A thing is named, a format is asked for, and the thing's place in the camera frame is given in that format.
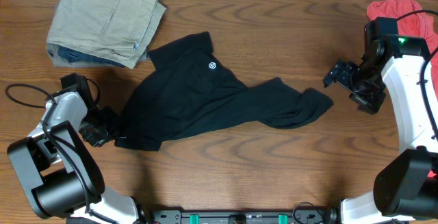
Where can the black polo shirt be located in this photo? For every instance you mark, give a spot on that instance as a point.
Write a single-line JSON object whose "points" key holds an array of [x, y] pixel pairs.
{"points": [[191, 93]]}

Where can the folded blue grey garment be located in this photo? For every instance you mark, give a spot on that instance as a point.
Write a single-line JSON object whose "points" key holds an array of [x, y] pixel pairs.
{"points": [[70, 58]]}

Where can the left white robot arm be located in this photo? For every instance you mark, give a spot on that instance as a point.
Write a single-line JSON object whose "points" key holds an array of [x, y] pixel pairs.
{"points": [[58, 174]]}

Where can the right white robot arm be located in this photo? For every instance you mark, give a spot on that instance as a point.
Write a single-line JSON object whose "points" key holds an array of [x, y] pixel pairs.
{"points": [[406, 189]]}

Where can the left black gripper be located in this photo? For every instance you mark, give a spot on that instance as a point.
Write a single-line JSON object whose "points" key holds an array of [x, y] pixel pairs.
{"points": [[94, 133]]}

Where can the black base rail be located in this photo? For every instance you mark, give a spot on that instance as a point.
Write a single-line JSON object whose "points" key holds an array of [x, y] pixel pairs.
{"points": [[303, 213]]}

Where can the folded khaki pants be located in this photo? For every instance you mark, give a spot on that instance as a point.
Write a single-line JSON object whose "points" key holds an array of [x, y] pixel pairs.
{"points": [[118, 30]]}

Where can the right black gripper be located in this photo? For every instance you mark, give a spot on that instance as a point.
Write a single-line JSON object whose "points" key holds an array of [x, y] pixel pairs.
{"points": [[347, 81]]}

